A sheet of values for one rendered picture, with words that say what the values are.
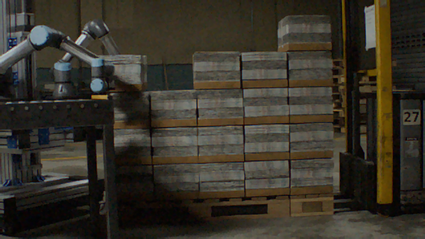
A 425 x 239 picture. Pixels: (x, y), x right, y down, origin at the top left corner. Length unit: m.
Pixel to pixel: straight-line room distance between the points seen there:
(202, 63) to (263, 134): 0.59
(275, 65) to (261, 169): 0.66
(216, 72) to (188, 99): 0.25
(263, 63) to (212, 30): 7.39
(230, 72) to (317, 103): 0.59
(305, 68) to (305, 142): 0.47
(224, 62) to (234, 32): 7.57
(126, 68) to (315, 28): 1.22
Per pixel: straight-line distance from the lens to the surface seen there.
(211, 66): 3.43
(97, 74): 3.09
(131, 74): 3.43
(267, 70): 3.46
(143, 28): 10.37
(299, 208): 3.58
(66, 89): 3.81
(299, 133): 3.51
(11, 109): 2.58
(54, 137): 3.73
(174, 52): 10.50
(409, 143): 3.58
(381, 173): 3.50
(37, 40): 3.22
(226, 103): 3.44
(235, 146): 3.45
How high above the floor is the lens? 0.84
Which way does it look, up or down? 3 degrees down
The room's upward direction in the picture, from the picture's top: 2 degrees counter-clockwise
